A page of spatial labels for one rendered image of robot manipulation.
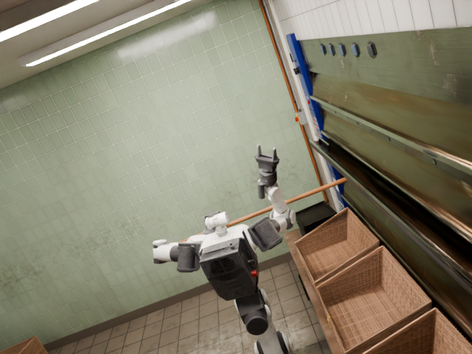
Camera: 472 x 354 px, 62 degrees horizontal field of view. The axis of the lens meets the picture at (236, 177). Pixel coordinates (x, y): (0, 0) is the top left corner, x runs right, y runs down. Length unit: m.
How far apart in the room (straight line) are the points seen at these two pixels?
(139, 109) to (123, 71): 0.35
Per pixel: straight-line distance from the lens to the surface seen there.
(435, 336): 2.17
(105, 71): 3.68
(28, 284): 4.62
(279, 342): 2.39
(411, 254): 2.17
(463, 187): 1.45
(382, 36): 1.53
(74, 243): 4.23
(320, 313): 2.61
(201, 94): 3.59
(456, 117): 1.31
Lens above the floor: 2.27
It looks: 19 degrees down
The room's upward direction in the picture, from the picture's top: 22 degrees counter-clockwise
